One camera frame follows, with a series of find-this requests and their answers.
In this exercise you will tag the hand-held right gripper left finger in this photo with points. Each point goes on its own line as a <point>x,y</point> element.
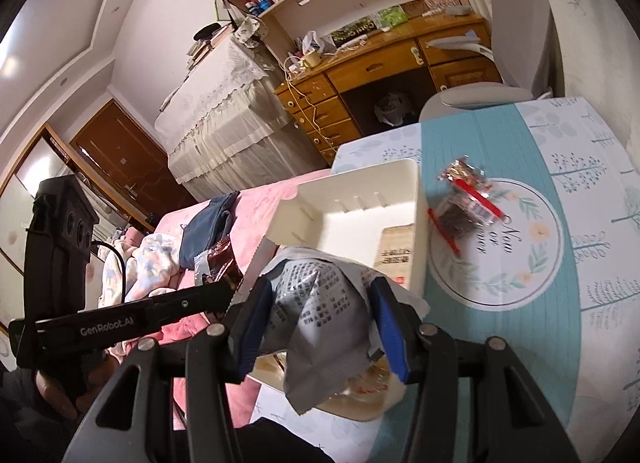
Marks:
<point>250,338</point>

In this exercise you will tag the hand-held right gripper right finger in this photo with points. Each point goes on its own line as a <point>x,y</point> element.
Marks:
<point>395,338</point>

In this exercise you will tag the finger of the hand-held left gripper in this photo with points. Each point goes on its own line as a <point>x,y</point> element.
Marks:
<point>190,304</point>

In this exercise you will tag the silvery white snack packet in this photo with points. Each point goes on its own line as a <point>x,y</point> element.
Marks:
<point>320,323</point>

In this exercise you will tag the beige cracker packet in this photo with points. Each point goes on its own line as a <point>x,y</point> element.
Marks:
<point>397,248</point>

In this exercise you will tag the white storage box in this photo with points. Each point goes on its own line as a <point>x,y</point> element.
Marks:
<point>350,183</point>

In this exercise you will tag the person's left hand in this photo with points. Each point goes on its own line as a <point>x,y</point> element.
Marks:
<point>52,393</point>

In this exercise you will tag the clear red print snack packet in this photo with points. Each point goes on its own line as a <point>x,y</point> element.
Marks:
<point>367,385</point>

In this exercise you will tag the floral blanket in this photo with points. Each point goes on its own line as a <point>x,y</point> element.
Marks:
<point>150,253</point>

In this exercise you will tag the blue garment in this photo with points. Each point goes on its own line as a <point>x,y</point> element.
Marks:
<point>205,228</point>

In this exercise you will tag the wooden wardrobe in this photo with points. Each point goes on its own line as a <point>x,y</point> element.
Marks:
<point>30,178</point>

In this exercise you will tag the pink bedsheet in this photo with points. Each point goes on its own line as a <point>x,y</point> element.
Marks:
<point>255,203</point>

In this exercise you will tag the dark snack packet red strips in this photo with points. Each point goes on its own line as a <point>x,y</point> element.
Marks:
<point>457,220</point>

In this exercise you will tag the brown wooden door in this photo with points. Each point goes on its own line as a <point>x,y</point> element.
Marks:
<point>130,153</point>

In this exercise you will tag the clear brown nut packet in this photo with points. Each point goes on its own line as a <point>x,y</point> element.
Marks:
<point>462,173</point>

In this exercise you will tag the lace covered furniture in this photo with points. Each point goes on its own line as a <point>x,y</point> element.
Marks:
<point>225,108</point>

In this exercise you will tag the black plastic bag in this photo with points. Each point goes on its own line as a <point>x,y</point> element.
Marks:
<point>392,108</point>

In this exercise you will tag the stack of books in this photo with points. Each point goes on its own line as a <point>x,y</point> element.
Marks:
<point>205,48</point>

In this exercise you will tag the wooden desk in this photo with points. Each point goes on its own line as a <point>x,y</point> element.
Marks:
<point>370,68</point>

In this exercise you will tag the beige cup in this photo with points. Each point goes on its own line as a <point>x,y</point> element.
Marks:
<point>312,59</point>

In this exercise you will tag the floral pouch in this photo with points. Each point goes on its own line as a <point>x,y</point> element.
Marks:
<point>247,30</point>

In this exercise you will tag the white plastic bag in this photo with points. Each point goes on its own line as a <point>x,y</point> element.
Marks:
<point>314,43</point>

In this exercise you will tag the white desk lamp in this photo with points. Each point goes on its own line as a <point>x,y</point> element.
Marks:
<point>460,41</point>

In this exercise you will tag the dark cover book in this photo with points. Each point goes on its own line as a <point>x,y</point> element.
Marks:
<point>352,32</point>

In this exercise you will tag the green cover book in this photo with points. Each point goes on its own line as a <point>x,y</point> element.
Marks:
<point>390,18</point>

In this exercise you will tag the grey chair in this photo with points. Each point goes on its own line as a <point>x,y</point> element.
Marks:
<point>515,18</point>

